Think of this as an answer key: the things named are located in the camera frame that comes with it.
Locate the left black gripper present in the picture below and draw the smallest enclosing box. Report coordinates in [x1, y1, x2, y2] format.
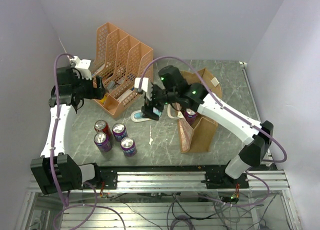
[73, 72, 107, 100]

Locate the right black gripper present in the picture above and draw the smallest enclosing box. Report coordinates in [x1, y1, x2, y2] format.
[141, 85, 178, 121]

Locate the purple fanta can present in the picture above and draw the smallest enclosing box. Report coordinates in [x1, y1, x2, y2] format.
[112, 123, 128, 142]
[93, 132, 113, 153]
[120, 136, 137, 157]
[183, 108, 198, 125]

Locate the burlap canvas tote bag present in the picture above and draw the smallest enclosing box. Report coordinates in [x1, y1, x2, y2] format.
[167, 68, 222, 154]

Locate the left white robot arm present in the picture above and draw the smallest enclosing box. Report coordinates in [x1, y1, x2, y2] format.
[30, 66, 106, 195]

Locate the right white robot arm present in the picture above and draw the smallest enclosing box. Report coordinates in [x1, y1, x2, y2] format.
[134, 65, 274, 188]

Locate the blue correction tape package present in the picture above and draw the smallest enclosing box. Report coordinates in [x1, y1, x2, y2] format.
[130, 107, 162, 123]

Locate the red cola can back left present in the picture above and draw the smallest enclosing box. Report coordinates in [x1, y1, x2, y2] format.
[94, 119, 112, 137]

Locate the orange plastic file organizer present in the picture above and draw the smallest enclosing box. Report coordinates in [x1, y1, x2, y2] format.
[91, 22, 154, 119]

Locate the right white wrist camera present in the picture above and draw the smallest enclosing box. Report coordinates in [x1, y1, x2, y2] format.
[134, 77, 153, 101]

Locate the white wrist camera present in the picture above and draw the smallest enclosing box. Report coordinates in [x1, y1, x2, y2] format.
[69, 56, 92, 80]
[134, 77, 153, 101]

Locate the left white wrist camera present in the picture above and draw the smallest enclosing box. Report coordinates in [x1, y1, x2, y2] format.
[69, 56, 92, 80]

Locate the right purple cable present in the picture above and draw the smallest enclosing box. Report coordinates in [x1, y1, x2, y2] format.
[138, 55, 288, 208]

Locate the purple cable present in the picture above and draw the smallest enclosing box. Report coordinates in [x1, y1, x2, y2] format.
[138, 55, 288, 208]
[49, 53, 76, 230]

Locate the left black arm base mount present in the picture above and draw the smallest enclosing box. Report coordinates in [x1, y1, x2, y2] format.
[100, 170, 118, 190]

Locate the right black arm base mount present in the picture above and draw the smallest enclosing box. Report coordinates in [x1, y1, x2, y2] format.
[201, 171, 249, 189]

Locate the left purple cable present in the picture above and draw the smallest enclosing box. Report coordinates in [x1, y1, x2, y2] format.
[49, 53, 76, 230]

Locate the aluminium frame rail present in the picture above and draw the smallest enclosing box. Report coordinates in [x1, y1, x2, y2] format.
[27, 169, 291, 193]

